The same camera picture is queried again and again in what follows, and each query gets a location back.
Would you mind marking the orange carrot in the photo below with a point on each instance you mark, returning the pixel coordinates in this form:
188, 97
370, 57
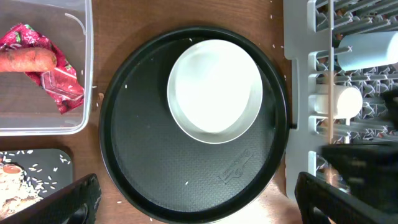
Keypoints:
28, 60

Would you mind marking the black rectangular tray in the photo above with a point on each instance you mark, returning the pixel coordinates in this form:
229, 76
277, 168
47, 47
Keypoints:
49, 165

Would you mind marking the wooden chopstick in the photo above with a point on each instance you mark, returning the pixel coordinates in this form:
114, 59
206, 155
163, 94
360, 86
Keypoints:
331, 72

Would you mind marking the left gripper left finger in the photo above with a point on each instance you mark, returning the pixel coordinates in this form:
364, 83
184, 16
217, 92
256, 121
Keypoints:
76, 203

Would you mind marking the clear plastic bin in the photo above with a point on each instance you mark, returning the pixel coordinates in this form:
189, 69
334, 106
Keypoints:
26, 109

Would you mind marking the light grey plate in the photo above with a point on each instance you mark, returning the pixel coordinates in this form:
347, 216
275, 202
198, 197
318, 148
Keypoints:
214, 91

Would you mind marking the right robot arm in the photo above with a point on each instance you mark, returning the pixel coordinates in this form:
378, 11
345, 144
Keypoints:
370, 170

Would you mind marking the blue cup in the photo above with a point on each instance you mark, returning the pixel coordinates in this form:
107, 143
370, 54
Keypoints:
368, 50

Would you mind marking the food scraps and rice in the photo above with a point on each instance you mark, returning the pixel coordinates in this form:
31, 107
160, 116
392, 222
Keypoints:
15, 189

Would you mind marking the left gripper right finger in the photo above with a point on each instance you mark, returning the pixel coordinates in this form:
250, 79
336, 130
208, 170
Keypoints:
320, 202

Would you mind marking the white cup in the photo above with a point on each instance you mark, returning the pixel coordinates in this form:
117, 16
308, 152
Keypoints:
347, 101

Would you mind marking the grey dishwasher rack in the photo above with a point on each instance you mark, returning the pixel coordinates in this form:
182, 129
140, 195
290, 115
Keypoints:
306, 45

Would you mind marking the red snack wrapper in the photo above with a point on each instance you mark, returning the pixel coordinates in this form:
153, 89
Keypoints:
60, 83

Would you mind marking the round black serving tray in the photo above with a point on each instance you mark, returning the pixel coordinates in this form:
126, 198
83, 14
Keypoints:
158, 168

